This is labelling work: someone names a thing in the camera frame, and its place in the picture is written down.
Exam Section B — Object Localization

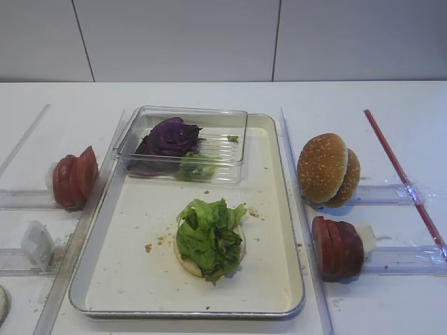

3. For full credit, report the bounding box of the green lettuce in container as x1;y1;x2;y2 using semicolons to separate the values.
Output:
173;151;221;181

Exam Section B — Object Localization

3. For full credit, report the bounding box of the small lettuce scrap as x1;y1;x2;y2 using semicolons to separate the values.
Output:
226;135;239;143

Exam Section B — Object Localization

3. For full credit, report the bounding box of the green lettuce on bun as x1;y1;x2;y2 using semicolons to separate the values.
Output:
175;198;248;281

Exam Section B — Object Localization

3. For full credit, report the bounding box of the meat patty slice stack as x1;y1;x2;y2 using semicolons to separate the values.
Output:
312;216;365;282

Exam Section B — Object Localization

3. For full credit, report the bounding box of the tomato slice stack left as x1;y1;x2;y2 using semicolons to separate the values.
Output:
52;154;84;209

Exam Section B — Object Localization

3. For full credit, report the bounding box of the clear plastic container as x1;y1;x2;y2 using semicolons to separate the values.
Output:
113;105;248;184

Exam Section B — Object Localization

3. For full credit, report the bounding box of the purple cabbage leaf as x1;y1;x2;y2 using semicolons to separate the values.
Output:
128;117;201;177

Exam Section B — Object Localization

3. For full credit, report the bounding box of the front sesame bun top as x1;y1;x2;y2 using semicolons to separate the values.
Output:
297;133;348;203

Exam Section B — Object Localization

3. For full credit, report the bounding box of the sesame bun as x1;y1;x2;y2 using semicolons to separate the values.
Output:
297;133;348;203
326;149;360;208

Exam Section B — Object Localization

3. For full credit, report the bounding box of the bottom bun half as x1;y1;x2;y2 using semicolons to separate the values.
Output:
173;225;246;278

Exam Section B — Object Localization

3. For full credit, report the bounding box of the rear sesame bun top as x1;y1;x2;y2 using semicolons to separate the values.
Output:
326;149;360;208

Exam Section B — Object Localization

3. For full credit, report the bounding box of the metal baking tray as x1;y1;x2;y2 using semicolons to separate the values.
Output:
68;114;305;319

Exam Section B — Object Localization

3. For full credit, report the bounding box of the white pusher block right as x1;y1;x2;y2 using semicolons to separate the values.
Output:
354;222;377;261

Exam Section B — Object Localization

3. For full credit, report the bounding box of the white pusher block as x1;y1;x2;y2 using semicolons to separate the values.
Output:
354;222;377;261
21;220;55;272

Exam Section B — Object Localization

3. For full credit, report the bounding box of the white pusher behind tomatoes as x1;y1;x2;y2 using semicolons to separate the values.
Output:
45;164;57;192

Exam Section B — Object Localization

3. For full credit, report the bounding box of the red straw stick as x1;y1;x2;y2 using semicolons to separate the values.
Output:
364;109;446;249

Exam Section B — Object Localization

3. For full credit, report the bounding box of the white pusher block left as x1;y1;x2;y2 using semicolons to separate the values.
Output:
21;220;55;272

